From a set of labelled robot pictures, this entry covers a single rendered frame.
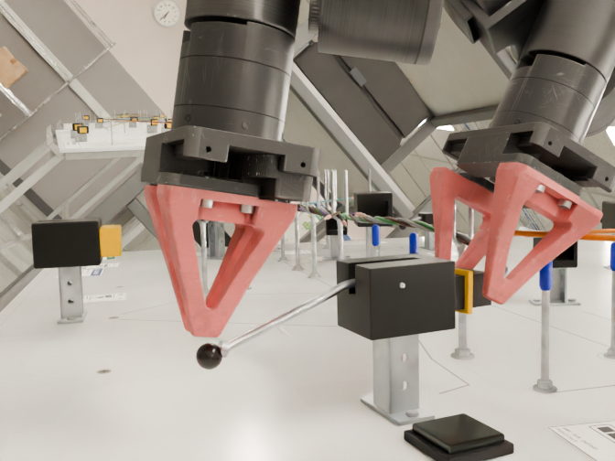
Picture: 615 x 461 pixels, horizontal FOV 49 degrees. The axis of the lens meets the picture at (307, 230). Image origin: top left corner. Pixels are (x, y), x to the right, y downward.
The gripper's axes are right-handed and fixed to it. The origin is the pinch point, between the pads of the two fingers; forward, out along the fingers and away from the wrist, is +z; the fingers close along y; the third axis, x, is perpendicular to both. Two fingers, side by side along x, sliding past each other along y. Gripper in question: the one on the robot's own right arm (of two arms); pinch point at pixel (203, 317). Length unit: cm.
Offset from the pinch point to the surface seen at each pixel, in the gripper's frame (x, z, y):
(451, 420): -12.7, 3.8, -4.9
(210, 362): -0.5, 2.2, -0.5
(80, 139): -23, -31, 353
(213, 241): -22, 0, 75
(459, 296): -14.9, -2.4, -1.2
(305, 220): -338, 0, 754
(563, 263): -40.8, -4.5, 17.0
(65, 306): 3.5, 6.0, 36.3
